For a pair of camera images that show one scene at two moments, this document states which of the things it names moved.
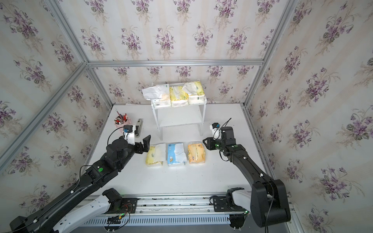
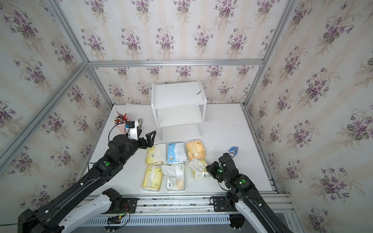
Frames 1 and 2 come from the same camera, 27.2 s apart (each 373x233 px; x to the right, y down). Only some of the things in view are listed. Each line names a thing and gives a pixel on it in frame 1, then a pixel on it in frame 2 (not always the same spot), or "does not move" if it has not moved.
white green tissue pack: (160, 94) → (175, 174)
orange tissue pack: (196, 152) does not move
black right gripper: (209, 143) → (211, 170)
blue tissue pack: (176, 154) does not move
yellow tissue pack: (178, 96) → (152, 178)
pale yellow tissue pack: (156, 155) does not move
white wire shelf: (186, 116) does not move
